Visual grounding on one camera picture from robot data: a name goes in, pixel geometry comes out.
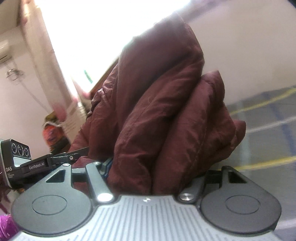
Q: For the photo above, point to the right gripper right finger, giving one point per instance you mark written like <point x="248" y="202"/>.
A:
<point x="232" y="202"/>

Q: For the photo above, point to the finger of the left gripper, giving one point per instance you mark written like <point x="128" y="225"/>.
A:
<point x="67" y="158"/>

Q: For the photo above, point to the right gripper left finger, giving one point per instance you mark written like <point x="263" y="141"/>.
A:
<point x="53" y="207"/>

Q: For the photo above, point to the maroon garment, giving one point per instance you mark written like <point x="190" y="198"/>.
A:
<point x="161" y="120"/>

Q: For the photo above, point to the colourful bag on shelf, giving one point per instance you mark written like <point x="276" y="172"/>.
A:
<point x="54" y="135"/>

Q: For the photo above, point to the purple garment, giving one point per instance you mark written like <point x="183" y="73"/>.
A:
<point x="8" y="228"/>

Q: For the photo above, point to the floral patterned curtain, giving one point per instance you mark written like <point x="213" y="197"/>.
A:
<point x="62" y="97"/>

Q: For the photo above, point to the grey plaid bed sheet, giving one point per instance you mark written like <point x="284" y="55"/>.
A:
<point x="267" y="153"/>

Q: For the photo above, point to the white air conditioner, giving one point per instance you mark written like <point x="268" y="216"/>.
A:
<point x="5" y="51"/>

